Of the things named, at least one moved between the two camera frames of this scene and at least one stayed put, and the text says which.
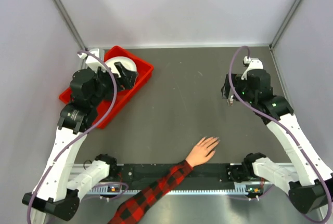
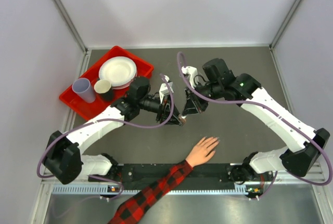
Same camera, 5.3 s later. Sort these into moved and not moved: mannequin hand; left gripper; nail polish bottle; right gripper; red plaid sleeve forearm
Moved: right gripper; left gripper; nail polish bottle
Not moved: red plaid sleeve forearm; mannequin hand
